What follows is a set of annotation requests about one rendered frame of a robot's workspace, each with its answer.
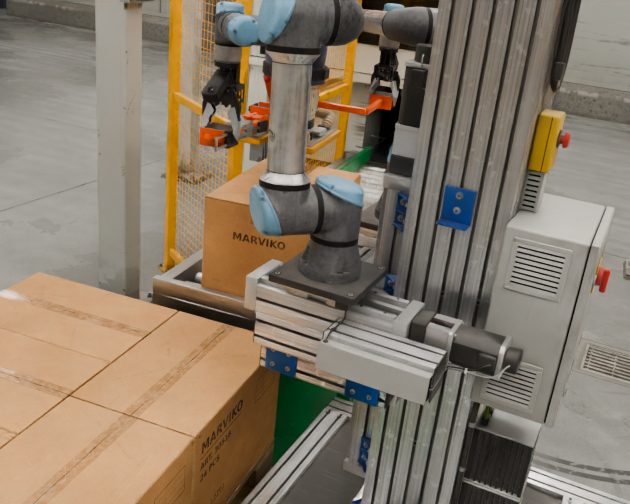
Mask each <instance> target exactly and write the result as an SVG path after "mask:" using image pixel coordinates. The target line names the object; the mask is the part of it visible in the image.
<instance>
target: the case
mask: <svg viewBox="0 0 630 504"><path fill-rule="evenodd" d="M266 169H267V158H266V159H264V160H263V161H261V162H259V163H258V164H256V165H254V166H253V167H251V168H250V169H248V170H246V171H245V172H243V173H242V174H240V175H238V176H237V177H235V178H234V179H232V180H230V181H229V182H227V183H226V184H224V185H222V186H221V187H219V188H217V189H216V190H214V191H213V192H211V193H209V194H208V195H206V196H205V216H204V239H203V261H202V283H201V287H205V288H209V289H212V290H216V291H220V292H224V293H228V294H231V295H235V296H239V297H243V298H245V287H246V276H247V275H248V274H250V273H251V272H253V271H254V270H256V269H257V268H259V267H261V266H262V265H264V264H265V263H267V262H268V261H270V260H272V259H274V260H277V261H281V262H283V264H284V263H286V262H287V261H289V260H290V259H292V258H293V257H295V256H296V255H298V254H299V253H301V252H302V251H304V250H305V248H306V246H307V244H308V242H309V239H310V234H306V235H289V236H281V237H277V236H263V235H261V234H260V233H259V232H258V231H257V229H256V227H255V225H254V223H253V220H252V217H251V212H250V206H249V193H250V189H251V187H253V186H255V185H259V176H260V175H261V174H262V173H263V172H264V171H265V170H266ZM305 173H306V174H307V175H308V177H309V178H310V179H311V182H310V184H315V180H316V178H317V176H320V175H331V176H337V177H342V178H345V179H348V180H351V181H353V182H355V183H357V184H359V185H360V180H361V174H358V173H353V172H347V171H342V170H337V169H331V168H326V167H320V166H315V165H309V164H305Z"/></svg>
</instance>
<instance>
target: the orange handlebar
mask: <svg viewBox="0 0 630 504"><path fill-rule="evenodd" d="M382 105H383V100H382V99H378V100H376V101H375V102H373V103H371V104H370V105H368V106H367V107H365V108H361V107H355V106H349V105H343V104H336V103H330V102H324V101H318V108H324V109H330V110H337V111H343V112H349V113H355V114H361V115H369V114H370V113H371V112H373V111H374V110H376V109H377V108H379V107H380V106H382ZM242 116H243V117H244V119H245V120H251V121H253V127H257V125H258V122H259V121H263V120H268V121H269V115H268V114H265V115H258V113H256V112H254V113H246V114H243V115H242ZM218 136H219V135H211V134H205V135H204V139H205V140H206V141H207V142H210V143H215V137H218Z"/></svg>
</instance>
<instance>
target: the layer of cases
mask: <svg viewBox="0 0 630 504"><path fill-rule="evenodd" d="M253 334H254V332H253V331H249V330H246V329H242V328H238V327H235V326H231V325H228V324H224V323H220V322H217V321H213V320H210V319H206V318H203V317H199V316H195V315H192V314H188V313H185V312H181V311H179V312H178V311H177V310H174V309H170V308H167V307H163V306H159V305H156V304H152V303H149V302H145V301H141V300H138V299H134V298H131V297H127V296H123V295H120V294H116V293H113V292H109V291H106V290H102V289H98V288H95V287H91V286H88V285H84V284H80V283H77V282H73V281H70V280H66V279H62V278H59V277H55V276H52V275H48V274H44V273H41V272H38V273H36V274H34V275H32V276H30V277H28V278H26V279H25V280H23V281H21V282H19V283H17V284H15V285H13V286H11V287H9V288H7V289H5V290H3V291H1V292H0V504H226V502H227V501H228V499H229V498H230V497H231V495H232V494H233V493H234V491H235V490H236V489H237V487H238V486H239V484H240V483H241V482H242V480H243V479H244V478H245V476H246V475H247V474H248V472H249V471H250V469H251V468H252V467H253V465H254V464H255V463H256V461H257V460H258V459H259V457H260V456H261V454H262V453H263V452H264V450H265V449H266V448H267V446H268V445H269V444H270V442H271V441H272V439H273V438H274V430H275V420H276V409H277V398H278V388H279V377H280V373H279V372H276V371H273V370H270V369H268V368H265V367H264V366H261V365H260V364H259V362H260V349H261V345H260V344H257V343H254V342H253Z"/></svg>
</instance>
